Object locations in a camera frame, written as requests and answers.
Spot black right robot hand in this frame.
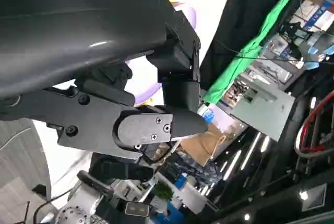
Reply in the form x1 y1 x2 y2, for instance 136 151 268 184
90 153 154 183

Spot red cable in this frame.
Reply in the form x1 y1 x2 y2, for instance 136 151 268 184
294 95 334 155

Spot grey metal cabinet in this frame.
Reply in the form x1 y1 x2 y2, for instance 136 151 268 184
229 82 297 142

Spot green cloth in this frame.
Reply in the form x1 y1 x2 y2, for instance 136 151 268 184
202 0 308 104

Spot brown paper bag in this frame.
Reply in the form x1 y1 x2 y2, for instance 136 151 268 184
180 126 228 167

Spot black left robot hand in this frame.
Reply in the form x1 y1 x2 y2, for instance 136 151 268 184
0 0 209 160

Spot small potted plant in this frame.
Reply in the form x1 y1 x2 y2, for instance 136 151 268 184
152 182 174 203

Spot black table drape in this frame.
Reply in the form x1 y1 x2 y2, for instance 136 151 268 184
199 0 298 91

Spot lilac plate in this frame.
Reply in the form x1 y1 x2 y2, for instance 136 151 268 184
124 0 198 108

